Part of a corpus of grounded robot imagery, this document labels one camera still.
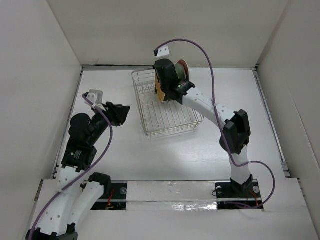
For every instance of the wire dish rack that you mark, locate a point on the wire dish rack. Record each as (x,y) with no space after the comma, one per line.
(158,118)

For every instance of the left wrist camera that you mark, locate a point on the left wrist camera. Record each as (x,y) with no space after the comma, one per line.
(94,98)

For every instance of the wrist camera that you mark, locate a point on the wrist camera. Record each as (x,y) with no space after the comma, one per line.
(162,52)
(94,98)

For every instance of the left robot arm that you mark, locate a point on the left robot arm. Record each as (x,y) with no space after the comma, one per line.
(63,215)

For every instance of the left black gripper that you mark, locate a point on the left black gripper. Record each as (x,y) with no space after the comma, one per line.
(117,112)

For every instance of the white foam front strip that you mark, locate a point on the white foam front strip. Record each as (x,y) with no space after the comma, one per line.
(171,196)

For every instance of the red and blue floral plate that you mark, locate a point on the red and blue floral plate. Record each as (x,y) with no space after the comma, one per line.
(185,66)

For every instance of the teal flower plate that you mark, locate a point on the teal flower plate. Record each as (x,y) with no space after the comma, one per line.
(180,72)

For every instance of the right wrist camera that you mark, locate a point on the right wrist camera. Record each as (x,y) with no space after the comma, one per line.
(162,52)

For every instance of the orange bamboo square plate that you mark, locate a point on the orange bamboo square plate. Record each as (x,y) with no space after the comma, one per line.
(160,94)

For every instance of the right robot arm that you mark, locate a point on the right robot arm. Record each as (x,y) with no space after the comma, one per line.
(234,127)

